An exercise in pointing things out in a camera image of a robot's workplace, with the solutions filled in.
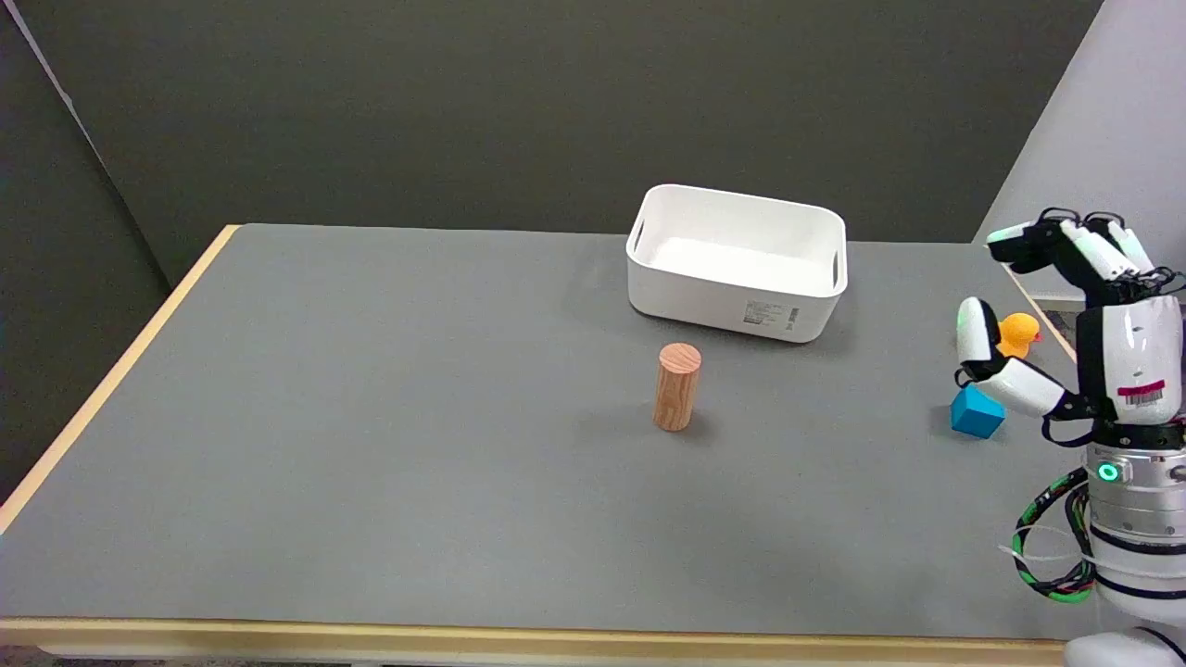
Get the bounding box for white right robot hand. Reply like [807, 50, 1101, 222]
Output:
[955, 209, 1186, 447]

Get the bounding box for blue cube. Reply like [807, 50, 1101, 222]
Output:
[951, 384, 1006, 439]

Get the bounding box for orange rubber duck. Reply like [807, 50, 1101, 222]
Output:
[996, 313, 1041, 359]

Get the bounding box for white plastic storage bin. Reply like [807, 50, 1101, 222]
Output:
[626, 183, 849, 344]

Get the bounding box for wooden cylinder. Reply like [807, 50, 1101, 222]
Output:
[653, 343, 702, 433]

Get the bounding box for grey table mat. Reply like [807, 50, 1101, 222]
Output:
[0, 223, 1113, 640]

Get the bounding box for black green cable bundle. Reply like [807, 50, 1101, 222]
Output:
[1012, 466, 1096, 604]

